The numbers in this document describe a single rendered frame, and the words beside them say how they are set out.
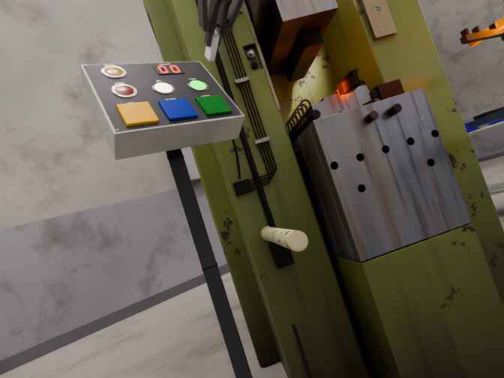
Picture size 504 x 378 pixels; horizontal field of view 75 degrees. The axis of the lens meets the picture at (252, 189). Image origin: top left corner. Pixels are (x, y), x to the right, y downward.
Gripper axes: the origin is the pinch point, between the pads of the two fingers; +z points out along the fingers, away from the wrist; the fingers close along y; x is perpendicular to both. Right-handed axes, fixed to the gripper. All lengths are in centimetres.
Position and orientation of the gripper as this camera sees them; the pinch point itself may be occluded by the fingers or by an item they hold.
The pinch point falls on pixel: (211, 45)
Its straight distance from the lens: 88.7
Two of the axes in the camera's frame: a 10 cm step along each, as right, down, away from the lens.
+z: -2.7, 6.6, 7.0
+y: 8.2, -2.3, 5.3
